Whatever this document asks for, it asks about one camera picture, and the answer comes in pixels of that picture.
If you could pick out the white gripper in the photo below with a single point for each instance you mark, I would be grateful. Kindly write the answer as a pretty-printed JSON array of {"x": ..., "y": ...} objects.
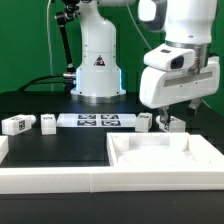
[{"x": 158, "y": 89}]

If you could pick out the white square table top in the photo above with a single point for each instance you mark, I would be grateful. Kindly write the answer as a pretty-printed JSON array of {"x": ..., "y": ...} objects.
[{"x": 159, "y": 150}]

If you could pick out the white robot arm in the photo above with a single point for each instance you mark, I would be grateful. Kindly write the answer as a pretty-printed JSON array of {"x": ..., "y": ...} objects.
[{"x": 178, "y": 70}]

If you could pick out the white U-shaped obstacle fence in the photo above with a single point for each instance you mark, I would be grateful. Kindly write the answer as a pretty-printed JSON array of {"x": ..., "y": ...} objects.
[{"x": 109, "y": 178}]

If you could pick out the white marker base plate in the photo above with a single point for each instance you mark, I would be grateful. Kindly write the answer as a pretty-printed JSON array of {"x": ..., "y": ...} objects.
[{"x": 96, "y": 120}]

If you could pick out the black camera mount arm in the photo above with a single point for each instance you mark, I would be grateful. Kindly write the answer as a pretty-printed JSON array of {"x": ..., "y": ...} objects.
[{"x": 62, "y": 18}]

